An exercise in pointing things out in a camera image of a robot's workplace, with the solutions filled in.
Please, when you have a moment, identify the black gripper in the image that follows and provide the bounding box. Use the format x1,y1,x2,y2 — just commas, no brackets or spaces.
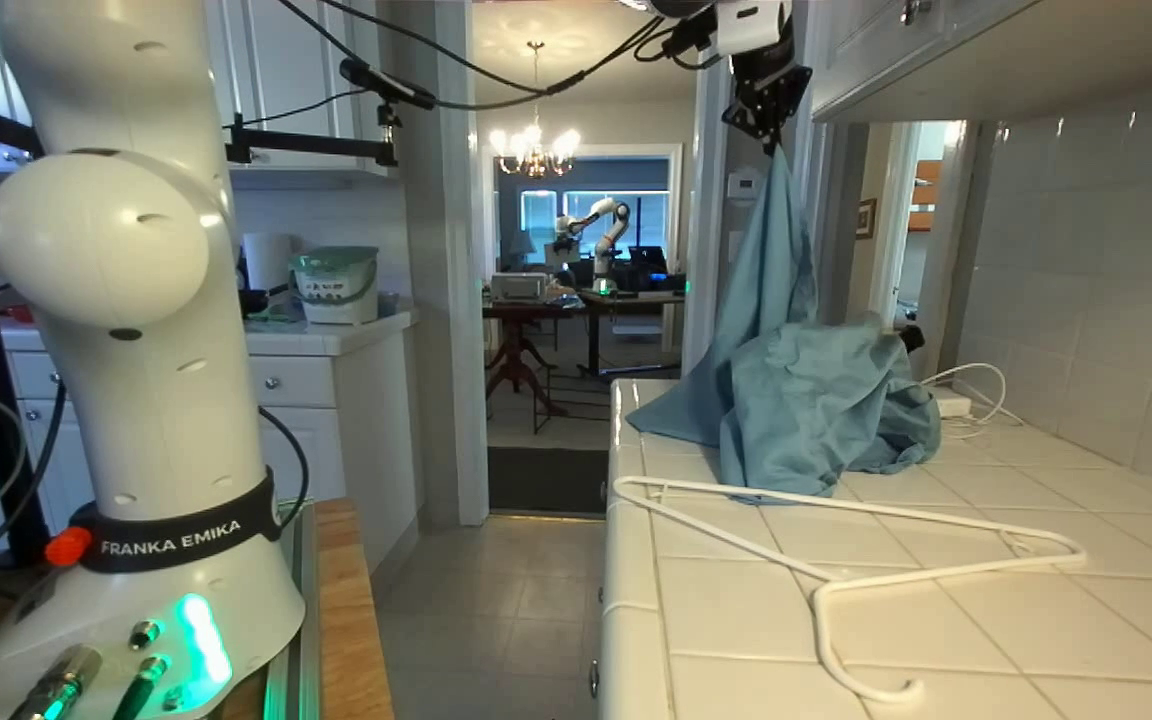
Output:
719,52,816,156

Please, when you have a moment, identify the blue cloth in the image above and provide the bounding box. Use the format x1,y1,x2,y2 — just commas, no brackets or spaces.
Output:
624,135,950,501

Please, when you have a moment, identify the lit chandelier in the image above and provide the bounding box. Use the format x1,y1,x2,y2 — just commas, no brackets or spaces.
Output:
488,115,589,179

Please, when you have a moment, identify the white upper kitchen cabinet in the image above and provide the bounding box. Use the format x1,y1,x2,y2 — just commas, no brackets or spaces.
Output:
808,0,1152,127

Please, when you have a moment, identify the dark background table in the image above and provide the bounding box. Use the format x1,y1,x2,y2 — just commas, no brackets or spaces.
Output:
482,272,690,433

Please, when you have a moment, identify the white rag on counter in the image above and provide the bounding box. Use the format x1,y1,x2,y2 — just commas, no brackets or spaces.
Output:
921,359,1011,433

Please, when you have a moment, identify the white plastic clothes hanger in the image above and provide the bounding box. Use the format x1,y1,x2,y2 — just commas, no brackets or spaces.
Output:
609,473,1090,708

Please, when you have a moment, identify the green white container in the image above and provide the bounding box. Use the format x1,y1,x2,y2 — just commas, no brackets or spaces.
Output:
288,245,386,329

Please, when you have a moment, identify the white counter cabinet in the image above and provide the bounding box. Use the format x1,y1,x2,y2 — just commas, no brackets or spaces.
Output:
0,307,423,573

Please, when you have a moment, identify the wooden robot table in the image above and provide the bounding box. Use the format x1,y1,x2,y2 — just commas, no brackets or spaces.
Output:
0,495,399,720

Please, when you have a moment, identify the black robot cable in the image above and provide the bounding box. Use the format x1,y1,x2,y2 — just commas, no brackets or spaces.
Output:
272,0,690,112

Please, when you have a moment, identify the white wall cabinet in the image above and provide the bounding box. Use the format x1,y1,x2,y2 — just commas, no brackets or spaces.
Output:
200,0,399,183

